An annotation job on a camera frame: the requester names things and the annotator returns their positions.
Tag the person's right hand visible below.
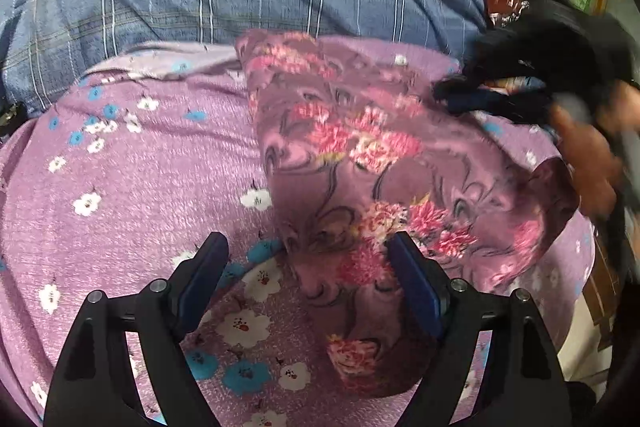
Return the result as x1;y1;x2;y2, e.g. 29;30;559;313
550;82;640;220

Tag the purple floral bedsheet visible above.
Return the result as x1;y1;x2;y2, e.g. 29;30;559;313
0;38;596;427

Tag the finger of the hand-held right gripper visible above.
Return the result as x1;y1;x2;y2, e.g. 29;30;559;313
432;74;553;126

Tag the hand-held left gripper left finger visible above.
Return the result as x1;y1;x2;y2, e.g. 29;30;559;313
45;232;230;427

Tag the maroon floral shirt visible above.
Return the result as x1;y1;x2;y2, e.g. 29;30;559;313
234;29;581;398

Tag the wooden furniture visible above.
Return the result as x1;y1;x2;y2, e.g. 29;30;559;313
582;202;631;353

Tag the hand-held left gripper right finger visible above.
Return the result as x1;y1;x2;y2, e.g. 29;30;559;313
386;232;569;427

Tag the black round object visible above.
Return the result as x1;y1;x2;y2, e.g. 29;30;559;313
0;103;26;132

